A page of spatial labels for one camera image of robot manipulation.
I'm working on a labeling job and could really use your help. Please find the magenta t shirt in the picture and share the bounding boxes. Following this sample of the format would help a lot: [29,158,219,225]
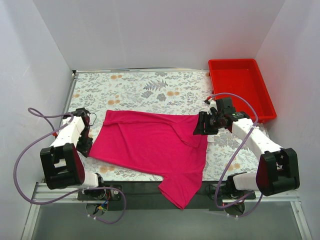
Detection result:
[89,110,208,209]

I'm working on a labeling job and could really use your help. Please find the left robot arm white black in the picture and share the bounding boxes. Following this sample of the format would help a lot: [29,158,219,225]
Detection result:
[40,107,107,200]

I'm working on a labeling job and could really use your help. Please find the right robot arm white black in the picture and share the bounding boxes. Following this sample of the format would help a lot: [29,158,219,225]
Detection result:
[193,97,300,199]

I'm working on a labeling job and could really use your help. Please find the floral patterned table mat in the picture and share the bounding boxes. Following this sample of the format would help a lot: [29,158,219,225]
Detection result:
[65,70,259,181]

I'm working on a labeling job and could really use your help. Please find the red plastic bin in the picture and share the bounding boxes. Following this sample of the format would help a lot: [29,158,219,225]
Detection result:
[208,58,277,124]

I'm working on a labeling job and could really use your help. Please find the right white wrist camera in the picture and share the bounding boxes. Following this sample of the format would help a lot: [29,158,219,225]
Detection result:
[204,98,218,115]

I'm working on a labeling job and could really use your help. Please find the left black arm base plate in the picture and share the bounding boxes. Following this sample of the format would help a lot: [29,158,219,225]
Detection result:
[77,184,123,201]

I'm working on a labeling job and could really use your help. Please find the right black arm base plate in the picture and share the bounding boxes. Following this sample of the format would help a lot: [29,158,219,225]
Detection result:
[205,183,256,201]

